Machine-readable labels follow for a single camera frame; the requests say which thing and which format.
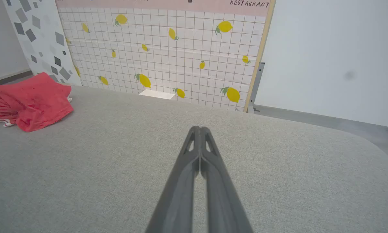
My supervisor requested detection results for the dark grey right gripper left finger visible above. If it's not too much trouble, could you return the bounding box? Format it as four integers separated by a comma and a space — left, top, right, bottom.
145, 126, 201, 233

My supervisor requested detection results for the white box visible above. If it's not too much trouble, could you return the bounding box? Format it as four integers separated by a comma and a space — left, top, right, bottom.
139, 89, 175, 100

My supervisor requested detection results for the grey metal panel stand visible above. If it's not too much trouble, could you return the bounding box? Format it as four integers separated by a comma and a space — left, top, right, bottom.
247, 62, 266, 114

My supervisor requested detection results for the lemon print tile backdrop panel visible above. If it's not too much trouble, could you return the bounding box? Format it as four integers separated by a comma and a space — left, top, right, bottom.
55, 0, 276, 113

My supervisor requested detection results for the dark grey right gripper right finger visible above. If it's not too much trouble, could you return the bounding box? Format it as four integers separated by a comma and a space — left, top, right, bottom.
199, 126, 254, 233

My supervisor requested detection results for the white terrazzo print backdrop panel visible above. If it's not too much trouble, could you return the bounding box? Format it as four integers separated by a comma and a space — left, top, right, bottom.
2, 0, 83, 86

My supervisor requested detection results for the red basketball jersey number 23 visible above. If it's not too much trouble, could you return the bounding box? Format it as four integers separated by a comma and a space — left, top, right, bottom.
0, 72, 74, 132

